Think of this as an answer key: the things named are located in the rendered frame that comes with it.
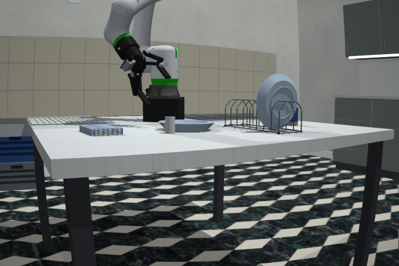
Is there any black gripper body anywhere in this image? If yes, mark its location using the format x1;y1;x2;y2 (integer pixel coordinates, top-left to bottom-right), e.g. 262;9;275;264
123;46;146;74

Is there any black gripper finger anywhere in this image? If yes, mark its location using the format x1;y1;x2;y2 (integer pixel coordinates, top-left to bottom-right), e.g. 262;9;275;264
136;50;171;79
128;66;151;106

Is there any grey ribbed draining mat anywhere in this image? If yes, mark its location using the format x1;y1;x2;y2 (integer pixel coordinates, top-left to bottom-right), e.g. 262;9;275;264
28;116;115;125

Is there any blue checkered towel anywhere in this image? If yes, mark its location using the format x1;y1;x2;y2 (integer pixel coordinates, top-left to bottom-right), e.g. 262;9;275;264
79;124;123;136

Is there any beige tiled wall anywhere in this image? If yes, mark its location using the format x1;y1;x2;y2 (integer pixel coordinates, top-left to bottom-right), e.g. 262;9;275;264
0;36;276;137

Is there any grey cylinder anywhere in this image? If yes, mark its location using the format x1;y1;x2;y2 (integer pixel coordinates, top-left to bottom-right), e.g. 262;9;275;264
165;117;175;134

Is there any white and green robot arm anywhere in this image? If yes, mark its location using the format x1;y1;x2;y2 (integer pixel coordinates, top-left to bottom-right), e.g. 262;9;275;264
104;0;180;98

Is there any light blue plate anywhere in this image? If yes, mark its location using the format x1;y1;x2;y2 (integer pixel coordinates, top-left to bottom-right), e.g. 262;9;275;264
256;74;298;130
159;119;215;132

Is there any dark blue mug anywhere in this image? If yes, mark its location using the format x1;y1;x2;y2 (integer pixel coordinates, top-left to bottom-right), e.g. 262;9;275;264
287;107;298;126

